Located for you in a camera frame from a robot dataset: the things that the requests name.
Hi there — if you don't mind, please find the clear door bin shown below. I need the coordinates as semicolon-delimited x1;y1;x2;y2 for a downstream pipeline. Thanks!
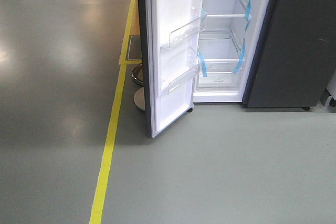
160;10;207;50
160;58;200;95

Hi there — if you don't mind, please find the lower clear door bin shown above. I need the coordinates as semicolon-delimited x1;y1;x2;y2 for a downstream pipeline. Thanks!
160;58;200;95

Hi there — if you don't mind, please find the open fridge door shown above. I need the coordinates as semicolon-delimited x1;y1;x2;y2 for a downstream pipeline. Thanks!
138;0;203;137

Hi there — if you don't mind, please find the grey floor sign mat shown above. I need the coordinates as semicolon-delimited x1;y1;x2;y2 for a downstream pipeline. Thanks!
127;35;142;60

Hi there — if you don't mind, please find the chrome stanchion post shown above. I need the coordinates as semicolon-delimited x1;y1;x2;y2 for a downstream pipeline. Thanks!
131;63;144;86

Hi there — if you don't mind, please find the middle clear door bin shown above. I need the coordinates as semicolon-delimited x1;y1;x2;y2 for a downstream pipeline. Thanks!
160;10;207;50

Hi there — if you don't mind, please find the yellow floor tape line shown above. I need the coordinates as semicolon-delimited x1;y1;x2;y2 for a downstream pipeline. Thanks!
89;0;136;223

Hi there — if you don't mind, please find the white fridge interior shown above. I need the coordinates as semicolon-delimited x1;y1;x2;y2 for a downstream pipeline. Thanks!
194;0;269;103

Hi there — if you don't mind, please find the silver sign stand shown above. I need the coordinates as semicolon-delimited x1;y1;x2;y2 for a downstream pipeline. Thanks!
133;87;145;111

